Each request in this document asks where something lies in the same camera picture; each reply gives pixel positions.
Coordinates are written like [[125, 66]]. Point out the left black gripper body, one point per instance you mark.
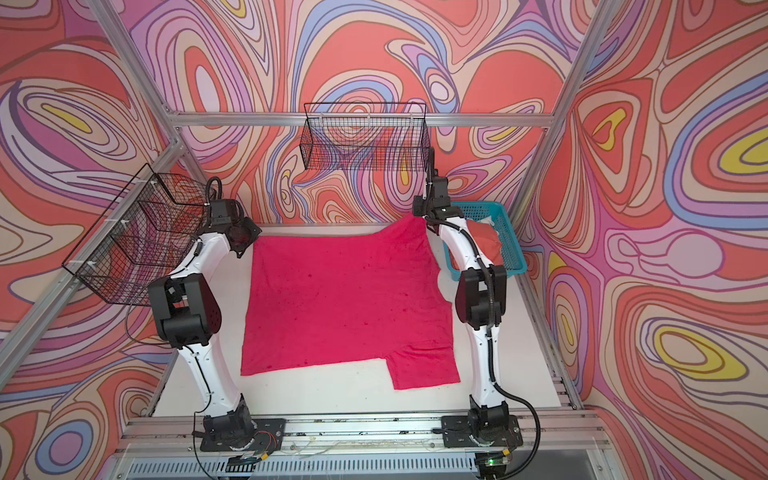
[[249, 231]]

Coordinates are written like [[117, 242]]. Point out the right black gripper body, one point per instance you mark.
[[424, 206]]

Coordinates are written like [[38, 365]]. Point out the teal plastic basket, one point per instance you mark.
[[510, 240]]

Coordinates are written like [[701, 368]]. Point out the magenta t shirt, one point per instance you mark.
[[329, 300]]

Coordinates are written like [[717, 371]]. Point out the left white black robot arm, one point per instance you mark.
[[188, 317]]

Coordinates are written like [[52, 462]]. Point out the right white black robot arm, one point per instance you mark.
[[479, 304]]

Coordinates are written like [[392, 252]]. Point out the coral orange t shirt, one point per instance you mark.
[[487, 240]]

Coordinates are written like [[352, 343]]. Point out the left black wire basket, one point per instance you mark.
[[144, 233]]

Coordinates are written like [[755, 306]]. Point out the black wire basket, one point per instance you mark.
[[144, 233], [366, 136]]

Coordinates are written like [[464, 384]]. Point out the back black wire basket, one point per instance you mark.
[[366, 136]]

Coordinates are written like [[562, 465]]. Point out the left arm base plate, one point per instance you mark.
[[264, 433]]

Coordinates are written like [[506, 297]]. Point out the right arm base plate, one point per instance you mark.
[[458, 431]]

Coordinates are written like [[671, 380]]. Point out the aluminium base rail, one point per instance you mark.
[[560, 444]]

